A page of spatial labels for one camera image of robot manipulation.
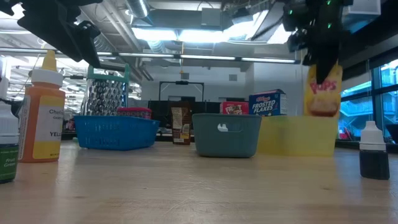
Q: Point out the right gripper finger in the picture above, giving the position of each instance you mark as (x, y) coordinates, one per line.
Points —
(325, 62)

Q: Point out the black cabinet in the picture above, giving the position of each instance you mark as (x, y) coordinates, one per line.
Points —
(205, 107)

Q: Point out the black frame stand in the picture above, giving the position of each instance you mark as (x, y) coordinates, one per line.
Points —
(182, 82)

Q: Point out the orange yellow-capped squeeze bottle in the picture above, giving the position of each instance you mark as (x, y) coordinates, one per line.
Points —
(42, 124)

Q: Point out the blue Frosted Flakes box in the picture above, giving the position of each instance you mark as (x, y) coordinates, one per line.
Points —
(267, 104)

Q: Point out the teal-framed metal box grater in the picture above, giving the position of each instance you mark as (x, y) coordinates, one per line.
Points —
(105, 96)

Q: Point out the yellow Corn Pops box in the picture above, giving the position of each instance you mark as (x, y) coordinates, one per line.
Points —
(323, 99)

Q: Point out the blue plastic basket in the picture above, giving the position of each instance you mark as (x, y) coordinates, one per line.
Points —
(115, 132)

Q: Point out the green food colouring dropper bottle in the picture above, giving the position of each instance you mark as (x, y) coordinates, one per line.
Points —
(7, 161)

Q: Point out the black food colouring dropper bottle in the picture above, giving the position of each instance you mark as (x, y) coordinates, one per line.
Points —
(374, 163)

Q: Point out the red Froot Loops box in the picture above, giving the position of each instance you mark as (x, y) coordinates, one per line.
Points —
(233, 108)

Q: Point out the red spice jar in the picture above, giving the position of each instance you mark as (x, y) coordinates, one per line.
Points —
(133, 112)

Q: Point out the grey-teal plastic basket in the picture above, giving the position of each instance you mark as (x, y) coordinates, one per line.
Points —
(227, 144)

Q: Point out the yellow plastic basket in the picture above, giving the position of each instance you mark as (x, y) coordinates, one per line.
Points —
(295, 137)

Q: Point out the rig light bar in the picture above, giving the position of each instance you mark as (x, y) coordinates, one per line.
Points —
(149, 55)

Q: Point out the brown paper packet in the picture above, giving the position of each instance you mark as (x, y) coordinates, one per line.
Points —
(181, 124)

